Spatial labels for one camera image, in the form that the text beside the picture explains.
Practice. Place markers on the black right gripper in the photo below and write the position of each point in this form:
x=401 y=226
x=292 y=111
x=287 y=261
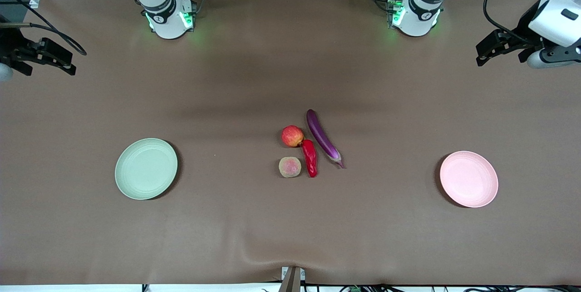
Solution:
x=11 y=47

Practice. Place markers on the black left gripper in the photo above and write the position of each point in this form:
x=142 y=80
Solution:
x=525 y=28

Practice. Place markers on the long purple eggplant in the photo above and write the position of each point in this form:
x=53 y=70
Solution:
x=320 y=135

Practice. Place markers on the red chili pepper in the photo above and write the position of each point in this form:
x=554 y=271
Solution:
x=310 y=160

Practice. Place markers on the red apple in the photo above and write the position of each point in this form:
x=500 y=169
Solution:
x=292 y=136

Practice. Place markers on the pink green peach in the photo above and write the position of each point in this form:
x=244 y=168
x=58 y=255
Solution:
x=290 y=167

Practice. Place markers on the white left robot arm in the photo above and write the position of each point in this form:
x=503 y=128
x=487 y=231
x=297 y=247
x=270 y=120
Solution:
x=415 y=16

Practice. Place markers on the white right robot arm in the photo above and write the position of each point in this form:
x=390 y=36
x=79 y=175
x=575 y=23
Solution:
x=168 y=24

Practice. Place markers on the pale pink plate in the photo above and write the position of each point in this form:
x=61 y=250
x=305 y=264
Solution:
x=469 y=178

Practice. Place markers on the pale green plate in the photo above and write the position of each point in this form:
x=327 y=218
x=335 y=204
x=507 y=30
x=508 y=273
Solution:
x=145 y=169

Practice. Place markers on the brown table cloth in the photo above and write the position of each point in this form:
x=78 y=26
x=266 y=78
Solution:
x=272 y=228

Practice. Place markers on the metal table edge bracket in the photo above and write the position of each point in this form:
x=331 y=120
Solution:
x=292 y=280

